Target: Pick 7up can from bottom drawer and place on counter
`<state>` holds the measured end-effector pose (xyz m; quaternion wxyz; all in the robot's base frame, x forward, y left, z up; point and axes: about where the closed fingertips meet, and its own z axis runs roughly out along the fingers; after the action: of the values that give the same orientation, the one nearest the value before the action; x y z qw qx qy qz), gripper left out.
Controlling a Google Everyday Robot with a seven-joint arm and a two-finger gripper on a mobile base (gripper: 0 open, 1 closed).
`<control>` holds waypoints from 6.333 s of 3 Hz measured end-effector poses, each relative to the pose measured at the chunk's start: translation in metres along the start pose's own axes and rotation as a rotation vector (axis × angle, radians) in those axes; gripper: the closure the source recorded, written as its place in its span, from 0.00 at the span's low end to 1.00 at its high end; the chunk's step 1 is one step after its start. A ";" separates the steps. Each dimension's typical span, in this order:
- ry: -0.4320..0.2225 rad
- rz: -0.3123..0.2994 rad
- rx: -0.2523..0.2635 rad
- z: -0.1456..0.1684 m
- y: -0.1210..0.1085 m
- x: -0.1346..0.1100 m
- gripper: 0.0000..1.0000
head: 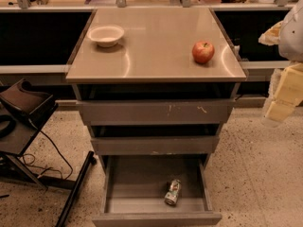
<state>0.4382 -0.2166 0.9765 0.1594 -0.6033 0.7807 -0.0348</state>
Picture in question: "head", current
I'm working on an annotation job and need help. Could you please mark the grey drawer cabinet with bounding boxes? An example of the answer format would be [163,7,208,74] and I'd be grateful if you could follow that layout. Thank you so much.
[65,7,248,227]

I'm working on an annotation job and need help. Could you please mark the red apple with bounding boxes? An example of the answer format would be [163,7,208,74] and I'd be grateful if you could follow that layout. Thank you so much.
[192,41,215,63]

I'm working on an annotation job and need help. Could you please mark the grey middle drawer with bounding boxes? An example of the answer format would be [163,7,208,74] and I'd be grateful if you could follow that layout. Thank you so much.
[91,136,219,155]

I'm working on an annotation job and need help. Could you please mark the black cart leg bar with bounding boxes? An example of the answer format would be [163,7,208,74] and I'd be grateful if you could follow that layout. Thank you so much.
[55,151,97,227]

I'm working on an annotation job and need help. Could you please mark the black cable on floor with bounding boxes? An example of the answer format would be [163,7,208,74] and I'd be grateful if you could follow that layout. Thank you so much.
[21,119,75,182]

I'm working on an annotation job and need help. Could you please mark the grey top drawer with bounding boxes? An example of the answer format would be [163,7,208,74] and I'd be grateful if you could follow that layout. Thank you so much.
[77,99,235,126]

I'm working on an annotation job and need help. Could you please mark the green 7up can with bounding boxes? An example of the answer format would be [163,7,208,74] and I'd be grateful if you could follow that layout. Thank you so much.
[164,179,182,206]

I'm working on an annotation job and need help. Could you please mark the black side cart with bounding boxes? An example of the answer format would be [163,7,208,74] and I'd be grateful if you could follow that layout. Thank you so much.
[0,79,58,189]

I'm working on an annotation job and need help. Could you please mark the white bowl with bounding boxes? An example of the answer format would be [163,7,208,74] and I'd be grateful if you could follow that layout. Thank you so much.
[87,26,124,47]

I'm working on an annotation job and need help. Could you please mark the grey drawer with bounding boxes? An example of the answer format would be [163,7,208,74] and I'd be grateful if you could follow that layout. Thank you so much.
[91,136,219,155]
[77,99,235,126]
[93,155,222,227]

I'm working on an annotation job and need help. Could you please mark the grey bottom drawer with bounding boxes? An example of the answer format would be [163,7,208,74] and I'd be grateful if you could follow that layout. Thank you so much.
[93,155,222,227]

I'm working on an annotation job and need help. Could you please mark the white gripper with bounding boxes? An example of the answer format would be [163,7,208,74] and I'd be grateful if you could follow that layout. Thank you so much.
[258,0,303,128]

